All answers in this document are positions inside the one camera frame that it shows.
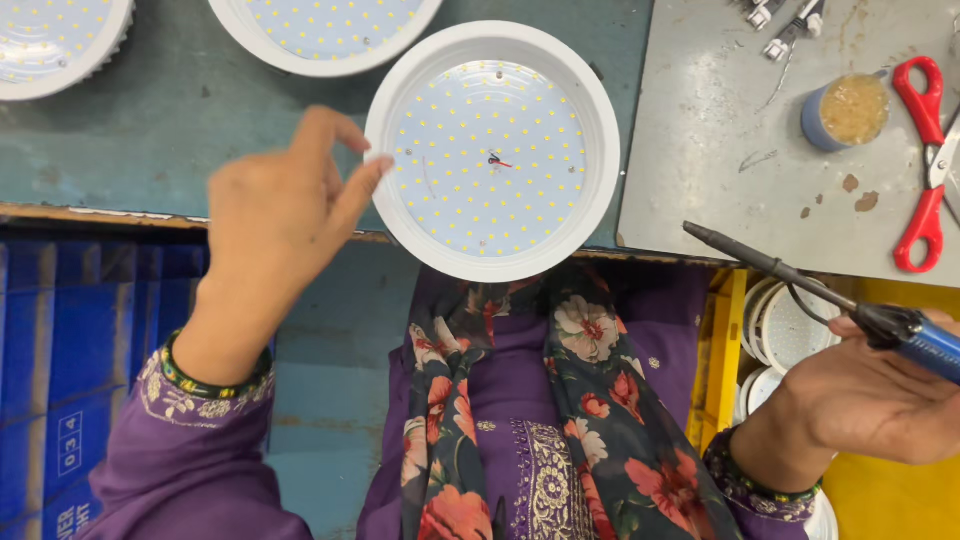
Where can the person's right hand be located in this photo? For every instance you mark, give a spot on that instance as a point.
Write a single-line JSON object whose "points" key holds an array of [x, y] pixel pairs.
{"points": [[862, 405]]}

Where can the person's left hand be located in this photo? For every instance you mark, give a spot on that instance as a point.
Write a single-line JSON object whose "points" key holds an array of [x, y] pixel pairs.
{"points": [[262, 225]]}

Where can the person's right fingers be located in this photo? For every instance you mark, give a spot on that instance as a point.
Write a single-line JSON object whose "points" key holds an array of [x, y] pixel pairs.
{"points": [[847, 328]]}

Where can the white lamp housing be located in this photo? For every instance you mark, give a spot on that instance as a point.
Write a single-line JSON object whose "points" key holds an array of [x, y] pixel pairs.
{"points": [[752, 315], [795, 330], [823, 521], [759, 390]]}

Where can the yellow plastic crate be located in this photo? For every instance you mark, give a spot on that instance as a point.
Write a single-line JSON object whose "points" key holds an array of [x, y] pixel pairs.
{"points": [[892, 495]]}

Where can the green gold bangle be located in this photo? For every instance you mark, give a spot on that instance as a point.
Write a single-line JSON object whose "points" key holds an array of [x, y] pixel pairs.
{"points": [[765, 491], [210, 388]]}

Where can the grey metal work plate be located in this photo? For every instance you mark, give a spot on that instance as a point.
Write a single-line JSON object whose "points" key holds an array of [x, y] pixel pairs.
{"points": [[720, 187]]}

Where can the blue cup of flux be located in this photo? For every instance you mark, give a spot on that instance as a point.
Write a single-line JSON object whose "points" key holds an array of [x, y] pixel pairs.
{"points": [[851, 111]]}

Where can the dark floral scarf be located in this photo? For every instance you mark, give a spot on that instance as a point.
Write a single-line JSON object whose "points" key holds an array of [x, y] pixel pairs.
{"points": [[600, 390]]}

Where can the purple embroidered dress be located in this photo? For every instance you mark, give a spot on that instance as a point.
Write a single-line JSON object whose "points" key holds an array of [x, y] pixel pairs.
{"points": [[517, 390]]}

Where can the white round LED lamp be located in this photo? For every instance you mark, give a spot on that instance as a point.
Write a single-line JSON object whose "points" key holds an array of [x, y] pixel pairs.
{"points": [[330, 34], [52, 45], [491, 157]]}

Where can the blue plastic crate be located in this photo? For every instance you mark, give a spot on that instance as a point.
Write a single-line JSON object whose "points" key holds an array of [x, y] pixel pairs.
{"points": [[82, 360]]}

